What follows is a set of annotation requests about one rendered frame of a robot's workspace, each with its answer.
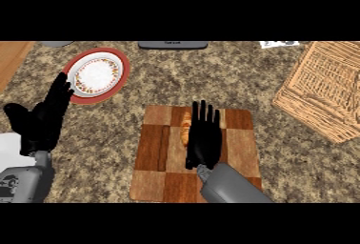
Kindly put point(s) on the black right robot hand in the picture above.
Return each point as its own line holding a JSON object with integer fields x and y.
{"x": 203, "y": 139}

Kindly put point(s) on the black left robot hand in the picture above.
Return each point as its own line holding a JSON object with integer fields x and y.
{"x": 41, "y": 122}

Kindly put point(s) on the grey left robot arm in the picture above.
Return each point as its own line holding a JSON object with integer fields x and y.
{"x": 25, "y": 182}

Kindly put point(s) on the golden brown croissant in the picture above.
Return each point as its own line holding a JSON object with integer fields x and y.
{"x": 186, "y": 128}

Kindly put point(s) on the checkered wooden cutting board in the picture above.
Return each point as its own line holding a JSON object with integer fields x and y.
{"x": 161, "y": 152}

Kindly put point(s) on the wicker basket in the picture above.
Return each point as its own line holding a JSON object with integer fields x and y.
{"x": 323, "y": 89}

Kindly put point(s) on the white flat object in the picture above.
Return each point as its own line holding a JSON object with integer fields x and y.
{"x": 11, "y": 151}

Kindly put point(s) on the white floral plate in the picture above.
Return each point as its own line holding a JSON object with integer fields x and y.
{"x": 97, "y": 75}

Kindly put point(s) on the brown wooden panel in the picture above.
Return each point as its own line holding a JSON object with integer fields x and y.
{"x": 11, "y": 57}

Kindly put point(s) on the red round placemat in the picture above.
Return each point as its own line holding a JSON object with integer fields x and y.
{"x": 116, "y": 68}

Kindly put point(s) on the grey rounded object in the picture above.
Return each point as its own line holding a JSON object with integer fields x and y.
{"x": 56, "y": 43}

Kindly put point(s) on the dark grey flat appliance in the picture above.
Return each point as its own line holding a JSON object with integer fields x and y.
{"x": 172, "y": 44}

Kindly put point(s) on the white patterned paper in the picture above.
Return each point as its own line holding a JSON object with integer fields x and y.
{"x": 279, "y": 44}

